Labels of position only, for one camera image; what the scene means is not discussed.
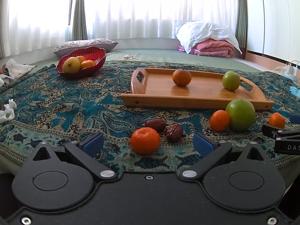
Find white wardrobe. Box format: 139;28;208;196
244;0;300;64

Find dull brownish orange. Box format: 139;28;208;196
172;69;192;87

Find long red date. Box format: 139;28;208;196
144;119;167;133

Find large tangerine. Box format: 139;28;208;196
130;127;161;155

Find crumpled white tissue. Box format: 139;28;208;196
0;99;17;124

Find white sheer curtain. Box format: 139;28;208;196
7;0;72;52
86;0;238;41

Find round red date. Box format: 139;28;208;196
165;123;184;143

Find small green apple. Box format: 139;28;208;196
222;71;241;91

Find floral pillow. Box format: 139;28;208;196
52;39;119;57

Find white cable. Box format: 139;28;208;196
123;54;140;62

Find yellow mango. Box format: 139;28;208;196
62;57;81;74

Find white sheet on blanket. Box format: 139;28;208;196
174;21;243;54

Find blue paisley blanket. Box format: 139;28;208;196
0;60;300;170

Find white charger plugs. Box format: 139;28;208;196
284;60;300;77

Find medium tangerine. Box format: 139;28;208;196
209;110;231;132

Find wooden tray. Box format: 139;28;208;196
121;67;275;110

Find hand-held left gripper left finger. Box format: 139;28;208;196
30;132;119;182

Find red glass bowl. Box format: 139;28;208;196
56;46;107;80

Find small tangerine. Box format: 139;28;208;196
268;112;286;129

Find large green apple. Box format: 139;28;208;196
225;98;256;132

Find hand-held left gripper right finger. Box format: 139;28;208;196
179;132;270;182

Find pink folded quilt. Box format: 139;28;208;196
177;39;235;58

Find green woven mat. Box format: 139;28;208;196
23;48;265;74

